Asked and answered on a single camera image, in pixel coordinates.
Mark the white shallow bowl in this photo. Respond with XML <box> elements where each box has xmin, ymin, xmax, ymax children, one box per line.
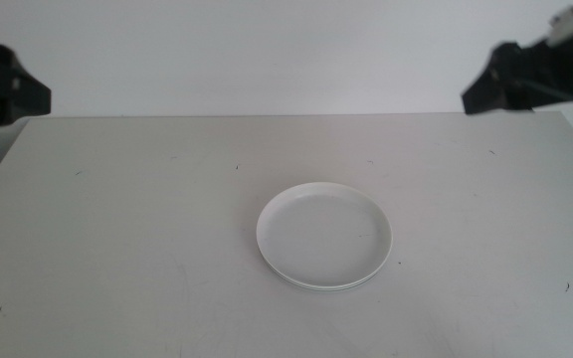
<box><xmin>256</xmin><ymin>181</ymin><xmax>394</xmax><ymax>289</ymax></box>

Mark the grey shallow bowl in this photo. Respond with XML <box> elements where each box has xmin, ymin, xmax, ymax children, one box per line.
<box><xmin>264</xmin><ymin>256</ymin><xmax>387</xmax><ymax>293</ymax></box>

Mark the pale green shallow bowl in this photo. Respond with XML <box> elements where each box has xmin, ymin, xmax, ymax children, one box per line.
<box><xmin>261</xmin><ymin>248</ymin><xmax>390</xmax><ymax>291</ymax></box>

